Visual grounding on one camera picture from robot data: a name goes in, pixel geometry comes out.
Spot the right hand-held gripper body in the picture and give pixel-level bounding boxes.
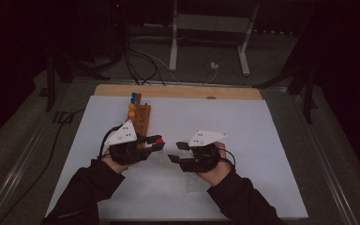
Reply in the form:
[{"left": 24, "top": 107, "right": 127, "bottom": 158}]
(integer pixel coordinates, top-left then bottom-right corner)
[{"left": 179, "top": 129, "right": 229, "bottom": 173}]

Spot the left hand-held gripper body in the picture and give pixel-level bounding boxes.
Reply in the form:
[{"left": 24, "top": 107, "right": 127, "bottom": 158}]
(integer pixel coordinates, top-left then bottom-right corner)
[{"left": 104, "top": 120, "right": 148, "bottom": 167}]

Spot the wooden test tube rack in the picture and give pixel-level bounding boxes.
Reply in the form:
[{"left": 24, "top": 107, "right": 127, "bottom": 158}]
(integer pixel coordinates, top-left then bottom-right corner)
[{"left": 124, "top": 92, "right": 152, "bottom": 149}]

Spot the person's left hand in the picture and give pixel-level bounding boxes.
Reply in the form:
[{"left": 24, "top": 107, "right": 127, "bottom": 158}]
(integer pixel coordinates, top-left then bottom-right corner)
[{"left": 101, "top": 153, "right": 129, "bottom": 173}]

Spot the person's right hand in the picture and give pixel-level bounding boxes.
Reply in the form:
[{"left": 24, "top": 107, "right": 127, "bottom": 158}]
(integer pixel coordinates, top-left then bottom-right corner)
[{"left": 197, "top": 142, "right": 233, "bottom": 188}]

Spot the white table sheet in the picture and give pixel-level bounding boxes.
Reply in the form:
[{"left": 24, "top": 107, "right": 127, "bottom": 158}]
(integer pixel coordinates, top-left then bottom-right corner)
[{"left": 45, "top": 95, "right": 309, "bottom": 220}]

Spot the black tripod stand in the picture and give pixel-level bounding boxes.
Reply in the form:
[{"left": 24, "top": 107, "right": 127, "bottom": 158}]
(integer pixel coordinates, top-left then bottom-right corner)
[
  {"left": 252, "top": 59, "right": 319, "bottom": 125},
  {"left": 44, "top": 51, "right": 111, "bottom": 113}
]

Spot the white metal stand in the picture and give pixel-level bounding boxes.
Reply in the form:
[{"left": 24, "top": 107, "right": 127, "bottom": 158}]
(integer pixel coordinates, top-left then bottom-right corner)
[{"left": 168, "top": 0, "right": 261, "bottom": 77}]

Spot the right hand-held gripper cable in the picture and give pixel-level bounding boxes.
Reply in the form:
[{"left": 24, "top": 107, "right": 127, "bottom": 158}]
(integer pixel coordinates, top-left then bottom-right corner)
[{"left": 218, "top": 147, "right": 237, "bottom": 172}]

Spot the bundle of black cables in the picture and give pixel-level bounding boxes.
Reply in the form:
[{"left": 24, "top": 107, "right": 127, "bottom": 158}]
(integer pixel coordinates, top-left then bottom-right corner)
[{"left": 122, "top": 43, "right": 167, "bottom": 86}]

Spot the white plug with cable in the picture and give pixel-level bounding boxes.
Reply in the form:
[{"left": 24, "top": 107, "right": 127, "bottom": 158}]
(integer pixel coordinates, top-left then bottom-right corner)
[{"left": 203, "top": 61, "right": 220, "bottom": 84}]

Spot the aluminium frame rail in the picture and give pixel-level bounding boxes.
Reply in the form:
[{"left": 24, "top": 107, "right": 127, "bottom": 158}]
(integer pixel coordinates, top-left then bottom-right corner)
[
  {"left": 0, "top": 93, "right": 64, "bottom": 225},
  {"left": 292, "top": 93, "right": 359, "bottom": 225}
]

